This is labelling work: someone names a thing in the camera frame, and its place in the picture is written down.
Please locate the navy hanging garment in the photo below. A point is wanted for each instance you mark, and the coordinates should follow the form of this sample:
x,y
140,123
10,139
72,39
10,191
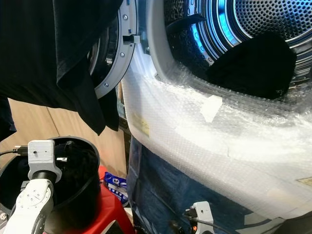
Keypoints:
x,y
5,122

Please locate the clear bubble wrap sheet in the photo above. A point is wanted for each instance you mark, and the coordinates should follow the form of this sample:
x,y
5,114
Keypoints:
x,y
263,107

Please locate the grey rubber door gasket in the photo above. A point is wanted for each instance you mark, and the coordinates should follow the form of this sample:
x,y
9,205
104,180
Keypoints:
x,y
156,39

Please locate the blue denim cloth cover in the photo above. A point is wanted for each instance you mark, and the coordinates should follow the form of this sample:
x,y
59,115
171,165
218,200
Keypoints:
x,y
165,195

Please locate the red plastic stool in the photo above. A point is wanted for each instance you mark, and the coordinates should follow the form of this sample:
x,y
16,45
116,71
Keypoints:
x,y
112,209

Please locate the blue and white package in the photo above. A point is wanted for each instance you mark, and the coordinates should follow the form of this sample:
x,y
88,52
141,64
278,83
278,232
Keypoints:
x,y
117,183

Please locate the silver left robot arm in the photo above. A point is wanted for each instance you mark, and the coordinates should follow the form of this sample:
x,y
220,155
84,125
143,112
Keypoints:
x,y
34,200

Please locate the black garment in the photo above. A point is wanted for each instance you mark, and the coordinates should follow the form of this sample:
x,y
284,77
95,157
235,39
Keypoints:
x,y
39,44
253,63

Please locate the black hanging garment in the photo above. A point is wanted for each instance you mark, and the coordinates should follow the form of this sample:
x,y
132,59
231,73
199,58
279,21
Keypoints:
x,y
39,44

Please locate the yellow label sticker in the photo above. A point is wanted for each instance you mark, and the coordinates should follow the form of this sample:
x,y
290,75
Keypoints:
x,y
140,125

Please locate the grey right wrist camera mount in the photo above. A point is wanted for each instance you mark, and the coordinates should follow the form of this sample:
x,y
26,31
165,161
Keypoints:
x,y
204,214

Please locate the white front load washing machine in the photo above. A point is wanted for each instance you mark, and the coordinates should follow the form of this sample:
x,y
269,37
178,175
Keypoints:
x,y
185,146

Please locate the black round laundry bucket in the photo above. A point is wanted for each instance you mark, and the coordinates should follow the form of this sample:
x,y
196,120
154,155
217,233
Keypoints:
x,y
87,195

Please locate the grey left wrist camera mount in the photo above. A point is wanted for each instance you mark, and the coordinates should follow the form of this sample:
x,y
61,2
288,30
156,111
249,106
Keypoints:
x,y
41,156

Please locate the perforated steel washer drum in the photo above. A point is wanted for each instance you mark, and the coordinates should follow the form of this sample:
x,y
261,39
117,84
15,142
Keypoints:
x,y
273,19

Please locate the light wooden cabinet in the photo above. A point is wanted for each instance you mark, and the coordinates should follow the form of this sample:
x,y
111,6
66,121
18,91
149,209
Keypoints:
x,y
39,122

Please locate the grey round washer door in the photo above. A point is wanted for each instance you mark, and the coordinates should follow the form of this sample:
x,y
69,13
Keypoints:
x,y
122,58

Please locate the black clothes in bucket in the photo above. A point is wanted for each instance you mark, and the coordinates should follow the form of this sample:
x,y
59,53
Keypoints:
x,y
83,165

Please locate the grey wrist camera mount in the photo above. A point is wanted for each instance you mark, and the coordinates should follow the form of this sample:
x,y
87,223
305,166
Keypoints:
x,y
204,214
41,156

